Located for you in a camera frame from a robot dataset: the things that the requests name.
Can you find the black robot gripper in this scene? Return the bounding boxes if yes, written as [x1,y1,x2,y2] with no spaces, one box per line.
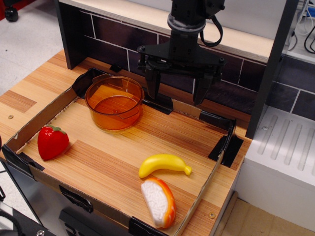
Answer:
[137,31,226,105]

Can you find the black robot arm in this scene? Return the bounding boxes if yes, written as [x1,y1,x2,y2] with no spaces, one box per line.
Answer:
[137,0,226,105]

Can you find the orange transparent plastic pot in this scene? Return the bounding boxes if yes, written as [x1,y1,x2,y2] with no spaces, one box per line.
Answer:
[85,74,145,131]

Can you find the yellow toy banana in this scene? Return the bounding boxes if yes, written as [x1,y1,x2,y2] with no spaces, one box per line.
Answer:
[138,154,192,178]

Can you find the white toy sink drainboard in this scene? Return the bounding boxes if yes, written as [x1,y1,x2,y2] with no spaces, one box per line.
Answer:
[236,107,315,231]

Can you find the red toy strawberry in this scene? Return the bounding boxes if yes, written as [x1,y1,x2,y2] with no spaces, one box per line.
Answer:
[37,125,69,160]

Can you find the black chair caster wheel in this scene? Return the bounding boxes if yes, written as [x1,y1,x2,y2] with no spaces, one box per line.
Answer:
[4,6,19,22]

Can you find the black cables at right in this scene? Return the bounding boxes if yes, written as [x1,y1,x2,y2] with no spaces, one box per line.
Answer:
[287,0,315,54]

